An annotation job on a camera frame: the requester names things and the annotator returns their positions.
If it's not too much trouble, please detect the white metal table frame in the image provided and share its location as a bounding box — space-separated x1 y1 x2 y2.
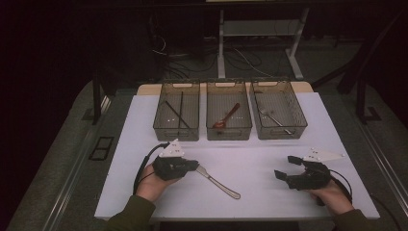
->
217 8 311 81

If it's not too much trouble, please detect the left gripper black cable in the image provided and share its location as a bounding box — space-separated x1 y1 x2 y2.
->
133 142 169 195

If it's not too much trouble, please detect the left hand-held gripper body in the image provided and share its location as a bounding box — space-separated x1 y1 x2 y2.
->
152 138 193 182

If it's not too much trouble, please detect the tangle of floor cables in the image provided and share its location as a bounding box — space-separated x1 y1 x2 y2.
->
150 35 277 80

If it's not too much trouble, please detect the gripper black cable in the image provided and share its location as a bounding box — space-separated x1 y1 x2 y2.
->
328 168 403 231
133 142 169 195

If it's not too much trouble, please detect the person's left hand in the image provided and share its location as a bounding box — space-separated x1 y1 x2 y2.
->
136 163 181 203

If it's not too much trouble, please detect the silver metal fork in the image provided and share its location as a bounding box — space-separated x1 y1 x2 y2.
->
258 106 294 136

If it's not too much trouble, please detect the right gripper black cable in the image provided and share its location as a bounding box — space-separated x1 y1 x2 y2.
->
328 168 403 231

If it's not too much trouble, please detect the black metal stand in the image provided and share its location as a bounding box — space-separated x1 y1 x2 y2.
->
355 78 383 125

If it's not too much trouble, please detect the brown transparent plastic bin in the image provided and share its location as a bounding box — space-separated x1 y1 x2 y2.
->
248 79 309 141
152 80 201 142
205 80 253 141

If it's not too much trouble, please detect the brown wooden spoon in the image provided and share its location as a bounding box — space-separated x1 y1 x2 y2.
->
211 102 241 130

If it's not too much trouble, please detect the person's right hand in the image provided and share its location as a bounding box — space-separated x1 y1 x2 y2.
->
307 182 355 216

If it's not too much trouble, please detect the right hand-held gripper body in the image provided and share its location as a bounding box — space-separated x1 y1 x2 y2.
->
286 147 345 191

